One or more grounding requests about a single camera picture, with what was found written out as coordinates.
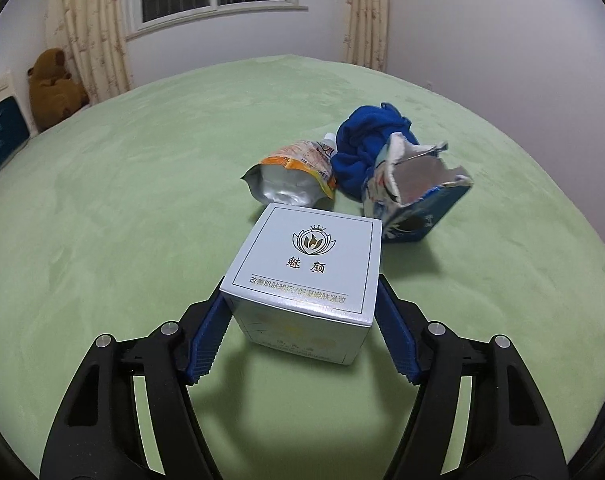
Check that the torn blue foil-lined carton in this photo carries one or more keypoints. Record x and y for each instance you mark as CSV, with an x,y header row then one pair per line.
x,y
415,195

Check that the orange foil pouch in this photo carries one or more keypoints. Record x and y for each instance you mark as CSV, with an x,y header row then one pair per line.
x,y
292,172

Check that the pale blue cube box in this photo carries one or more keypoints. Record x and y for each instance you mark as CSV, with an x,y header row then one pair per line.
x,y
307,270

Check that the blue cloth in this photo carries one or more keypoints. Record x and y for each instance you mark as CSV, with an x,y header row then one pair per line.
x,y
367,145

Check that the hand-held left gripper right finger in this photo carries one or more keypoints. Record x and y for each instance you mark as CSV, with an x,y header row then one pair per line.
x,y
400,340

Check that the brown teddy bear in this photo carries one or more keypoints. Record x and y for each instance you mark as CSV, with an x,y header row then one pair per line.
x,y
52,92

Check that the floral beige curtain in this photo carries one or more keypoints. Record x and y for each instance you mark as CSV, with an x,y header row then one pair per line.
x,y
367,10
90,30

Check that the cream bed headboard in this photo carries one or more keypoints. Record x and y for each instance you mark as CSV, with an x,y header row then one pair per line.
x,y
2,125

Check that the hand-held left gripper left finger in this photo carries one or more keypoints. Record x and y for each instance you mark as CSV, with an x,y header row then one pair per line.
x,y
207,345

